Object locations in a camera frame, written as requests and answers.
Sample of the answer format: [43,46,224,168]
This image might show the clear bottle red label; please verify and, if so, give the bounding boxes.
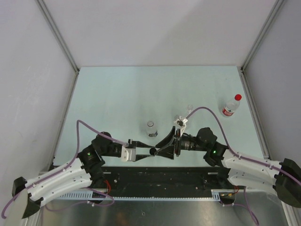
[222,97,240,117]

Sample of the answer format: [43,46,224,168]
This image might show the tall clear empty bottle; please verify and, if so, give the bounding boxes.
[187,105,194,116]

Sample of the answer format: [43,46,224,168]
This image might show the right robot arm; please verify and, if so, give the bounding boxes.
[150,128,301,208]

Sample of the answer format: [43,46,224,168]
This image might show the red bottle cap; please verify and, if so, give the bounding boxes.
[235,94,242,101]

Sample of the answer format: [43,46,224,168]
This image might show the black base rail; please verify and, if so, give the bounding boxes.
[91,167,243,195]

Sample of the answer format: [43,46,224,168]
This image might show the short clear bottle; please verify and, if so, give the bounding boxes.
[146,121,158,137]

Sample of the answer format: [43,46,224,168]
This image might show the slotted cable duct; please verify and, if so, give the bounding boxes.
[57,188,234,201]

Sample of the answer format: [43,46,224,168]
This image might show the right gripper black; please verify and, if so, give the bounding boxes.
[155,126,208,160]

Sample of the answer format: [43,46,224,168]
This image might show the right aluminium corner post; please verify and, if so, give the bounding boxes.
[239,0,286,71]

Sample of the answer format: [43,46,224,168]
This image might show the black bottle cap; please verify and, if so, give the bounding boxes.
[149,148,157,155]

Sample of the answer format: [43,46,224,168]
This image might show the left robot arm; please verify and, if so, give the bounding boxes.
[12,132,150,219]

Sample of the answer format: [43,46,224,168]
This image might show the aluminium corner post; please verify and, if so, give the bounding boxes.
[239,0,286,71]
[35,0,80,73]

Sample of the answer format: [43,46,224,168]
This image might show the left aluminium corner post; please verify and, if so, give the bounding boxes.
[35,0,80,73]

